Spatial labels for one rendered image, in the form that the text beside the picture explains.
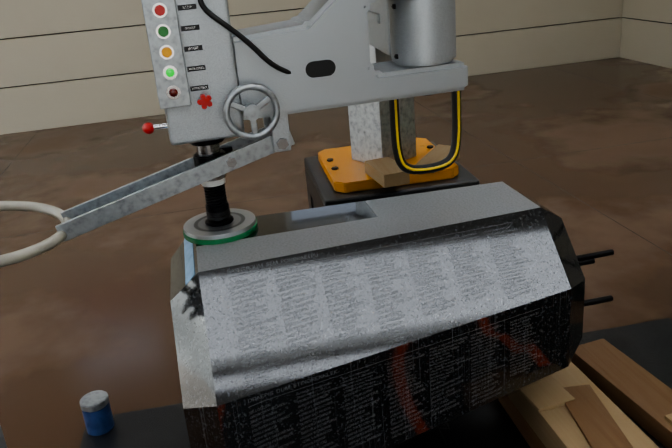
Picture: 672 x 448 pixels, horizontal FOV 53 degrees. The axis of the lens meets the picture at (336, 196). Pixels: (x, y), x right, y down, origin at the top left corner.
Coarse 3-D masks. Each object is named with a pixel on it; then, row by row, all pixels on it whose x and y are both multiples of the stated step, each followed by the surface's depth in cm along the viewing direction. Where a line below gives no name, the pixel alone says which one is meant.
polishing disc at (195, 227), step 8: (232, 208) 211; (200, 216) 207; (240, 216) 204; (248, 216) 203; (184, 224) 202; (192, 224) 201; (200, 224) 200; (232, 224) 198; (240, 224) 198; (248, 224) 197; (184, 232) 198; (192, 232) 195; (200, 232) 195; (208, 232) 194; (216, 232) 194; (224, 232) 193; (232, 232) 193; (240, 232) 194
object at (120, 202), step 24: (240, 144) 201; (264, 144) 191; (288, 144) 189; (168, 168) 198; (192, 168) 189; (216, 168) 190; (120, 192) 196; (144, 192) 187; (168, 192) 189; (72, 216) 195; (96, 216) 186; (120, 216) 188
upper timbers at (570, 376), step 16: (576, 368) 230; (560, 384) 223; (576, 384) 222; (592, 384) 221; (512, 400) 231; (608, 400) 213; (528, 416) 220; (544, 416) 209; (560, 416) 208; (624, 416) 206; (544, 432) 209; (560, 432) 202; (576, 432) 201; (624, 432) 199; (640, 432) 199
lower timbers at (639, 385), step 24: (576, 360) 258; (600, 360) 252; (624, 360) 251; (600, 384) 246; (624, 384) 238; (648, 384) 237; (504, 408) 242; (624, 408) 235; (648, 408) 225; (528, 432) 222; (648, 432) 225
